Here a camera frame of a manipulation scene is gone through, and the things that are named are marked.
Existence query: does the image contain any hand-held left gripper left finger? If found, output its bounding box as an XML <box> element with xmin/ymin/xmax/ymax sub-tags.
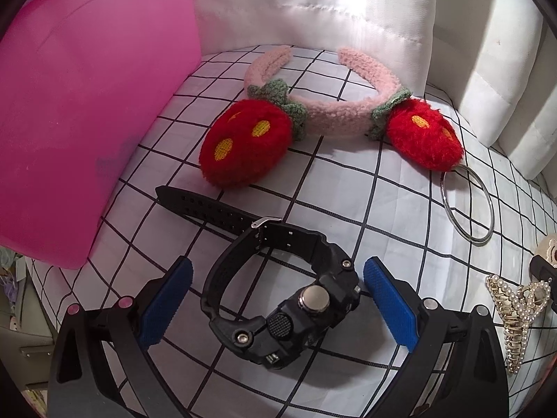
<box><xmin>47</xmin><ymin>256</ymin><xmax>194</xmax><ymax>418</ymax></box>

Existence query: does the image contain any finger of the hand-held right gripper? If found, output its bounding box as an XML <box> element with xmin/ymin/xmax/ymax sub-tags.
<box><xmin>529</xmin><ymin>255</ymin><xmax>557</xmax><ymax>308</ymax></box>

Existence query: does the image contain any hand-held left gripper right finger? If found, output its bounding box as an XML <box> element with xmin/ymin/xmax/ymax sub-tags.
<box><xmin>362</xmin><ymin>256</ymin><xmax>510</xmax><ymax>418</ymax></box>

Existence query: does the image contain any pearl hair claw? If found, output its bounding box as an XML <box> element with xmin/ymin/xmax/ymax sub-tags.
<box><xmin>485</xmin><ymin>273</ymin><xmax>550</xmax><ymax>375</ymax></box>

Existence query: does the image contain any black digital wristwatch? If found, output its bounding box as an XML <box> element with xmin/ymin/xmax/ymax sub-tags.
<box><xmin>155</xmin><ymin>185</ymin><xmax>362</xmax><ymax>371</ymax></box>

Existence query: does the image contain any pink strawberry plush headband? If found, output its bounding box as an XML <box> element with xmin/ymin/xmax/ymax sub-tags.
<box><xmin>199</xmin><ymin>46</ymin><xmax>464</xmax><ymax>190</ymax></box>

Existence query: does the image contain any pink plastic bin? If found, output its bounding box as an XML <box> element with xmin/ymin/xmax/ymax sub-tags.
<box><xmin>0</xmin><ymin>0</ymin><xmax>227</xmax><ymax>270</ymax></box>

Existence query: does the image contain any silver bangle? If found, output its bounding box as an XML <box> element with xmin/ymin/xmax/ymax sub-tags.
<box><xmin>440</xmin><ymin>163</ymin><xmax>495</xmax><ymax>242</ymax></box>

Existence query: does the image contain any white curtain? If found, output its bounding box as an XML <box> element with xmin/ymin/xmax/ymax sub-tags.
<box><xmin>194</xmin><ymin>0</ymin><xmax>557</xmax><ymax>179</ymax></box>

